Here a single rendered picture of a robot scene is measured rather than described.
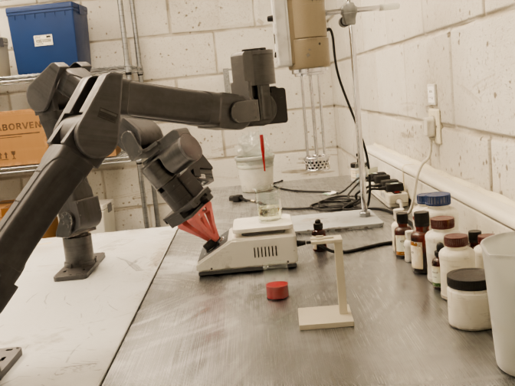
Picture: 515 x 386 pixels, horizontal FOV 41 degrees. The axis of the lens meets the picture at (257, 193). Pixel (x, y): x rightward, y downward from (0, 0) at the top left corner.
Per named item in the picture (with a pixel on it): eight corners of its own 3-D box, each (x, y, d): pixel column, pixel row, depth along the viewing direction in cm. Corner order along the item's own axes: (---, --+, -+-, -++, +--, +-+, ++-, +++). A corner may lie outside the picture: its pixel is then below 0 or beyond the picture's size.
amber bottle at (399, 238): (394, 255, 137) (391, 211, 136) (411, 253, 137) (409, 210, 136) (397, 260, 134) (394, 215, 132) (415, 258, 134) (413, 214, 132)
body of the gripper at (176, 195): (184, 210, 143) (162, 182, 141) (214, 192, 136) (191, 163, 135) (167, 227, 138) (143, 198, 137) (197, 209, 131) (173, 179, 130)
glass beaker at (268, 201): (280, 218, 143) (277, 180, 141) (287, 223, 137) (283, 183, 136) (252, 222, 141) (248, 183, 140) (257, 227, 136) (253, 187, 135)
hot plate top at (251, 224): (232, 234, 134) (231, 230, 134) (234, 222, 146) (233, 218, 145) (293, 228, 134) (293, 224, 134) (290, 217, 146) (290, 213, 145)
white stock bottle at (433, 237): (447, 286, 114) (444, 223, 112) (420, 280, 119) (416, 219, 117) (471, 278, 117) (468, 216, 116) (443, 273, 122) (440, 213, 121)
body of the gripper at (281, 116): (230, 92, 128) (229, 93, 121) (284, 86, 128) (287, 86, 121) (234, 127, 129) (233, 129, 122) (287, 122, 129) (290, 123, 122)
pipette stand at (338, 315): (300, 330, 100) (292, 245, 98) (298, 312, 108) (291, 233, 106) (354, 326, 100) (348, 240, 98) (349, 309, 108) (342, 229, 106)
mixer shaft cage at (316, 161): (305, 172, 169) (296, 70, 165) (303, 168, 176) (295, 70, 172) (332, 169, 169) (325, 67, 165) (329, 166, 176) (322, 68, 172)
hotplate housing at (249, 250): (197, 278, 134) (192, 238, 133) (201, 261, 147) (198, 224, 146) (309, 267, 134) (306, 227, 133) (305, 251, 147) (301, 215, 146)
